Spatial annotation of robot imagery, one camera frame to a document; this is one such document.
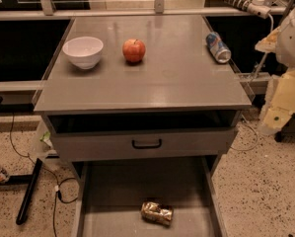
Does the black floor bar stand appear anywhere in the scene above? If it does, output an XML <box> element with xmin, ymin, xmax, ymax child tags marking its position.
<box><xmin>0</xmin><ymin>159</ymin><xmax>42</xmax><ymax>225</ymax></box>

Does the grey drawer cabinet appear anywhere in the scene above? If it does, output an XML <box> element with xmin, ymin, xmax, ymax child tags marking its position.
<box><xmin>33</xmin><ymin>15</ymin><xmax>253</xmax><ymax>237</ymax></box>

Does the white ceramic bowl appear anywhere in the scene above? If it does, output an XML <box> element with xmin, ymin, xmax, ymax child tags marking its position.
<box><xmin>62</xmin><ymin>37</ymin><xmax>104</xmax><ymax>70</ymax></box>

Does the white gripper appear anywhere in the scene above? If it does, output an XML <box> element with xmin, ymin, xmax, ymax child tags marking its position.
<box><xmin>255</xmin><ymin>27</ymin><xmax>295</xmax><ymax>135</ymax></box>

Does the crushed orange gold can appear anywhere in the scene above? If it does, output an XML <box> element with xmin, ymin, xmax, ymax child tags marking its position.
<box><xmin>141</xmin><ymin>201</ymin><xmax>174</xmax><ymax>226</ymax></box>

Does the black drawer handle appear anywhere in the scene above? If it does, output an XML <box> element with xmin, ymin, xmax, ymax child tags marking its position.
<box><xmin>131</xmin><ymin>139</ymin><xmax>163</xmax><ymax>150</ymax></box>

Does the red apple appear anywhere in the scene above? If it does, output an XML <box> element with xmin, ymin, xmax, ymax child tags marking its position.
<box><xmin>122</xmin><ymin>39</ymin><xmax>146</xmax><ymax>63</ymax></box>

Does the grey metal rail shelf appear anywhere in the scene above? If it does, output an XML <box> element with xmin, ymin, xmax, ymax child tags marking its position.
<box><xmin>0</xmin><ymin>7</ymin><xmax>249</xmax><ymax>21</ymax></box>

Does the open middle drawer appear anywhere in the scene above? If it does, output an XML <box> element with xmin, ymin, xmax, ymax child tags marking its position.
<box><xmin>71</xmin><ymin>157</ymin><xmax>228</xmax><ymax>237</ymax></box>

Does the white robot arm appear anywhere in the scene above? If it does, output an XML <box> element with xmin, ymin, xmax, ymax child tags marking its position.
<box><xmin>255</xmin><ymin>7</ymin><xmax>295</xmax><ymax>135</ymax></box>

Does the black floor cable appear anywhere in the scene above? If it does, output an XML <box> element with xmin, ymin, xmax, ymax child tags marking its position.
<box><xmin>8</xmin><ymin>113</ymin><xmax>79</xmax><ymax>237</ymax></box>

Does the blue soda can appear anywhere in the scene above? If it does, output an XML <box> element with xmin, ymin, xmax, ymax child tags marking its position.
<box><xmin>205</xmin><ymin>32</ymin><xmax>232</xmax><ymax>64</ymax></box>

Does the thin grey floor cable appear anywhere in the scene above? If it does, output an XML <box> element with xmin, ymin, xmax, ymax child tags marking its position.
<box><xmin>229</xmin><ymin>116</ymin><xmax>259</xmax><ymax>152</ymax></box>

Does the clear plastic bag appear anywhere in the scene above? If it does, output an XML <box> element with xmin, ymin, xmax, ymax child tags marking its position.
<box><xmin>29</xmin><ymin>120</ymin><xmax>59</xmax><ymax>164</ymax></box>

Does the closed top drawer front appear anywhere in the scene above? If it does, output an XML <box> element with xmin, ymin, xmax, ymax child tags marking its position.
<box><xmin>51</xmin><ymin>127</ymin><xmax>238</xmax><ymax>162</ymax></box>

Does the white striped handle device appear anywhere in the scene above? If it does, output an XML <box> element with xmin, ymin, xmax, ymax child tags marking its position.
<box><xmin>220</xmin><ymin>0</ymin><xmax>274</xmax><ymax>30</ymax></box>

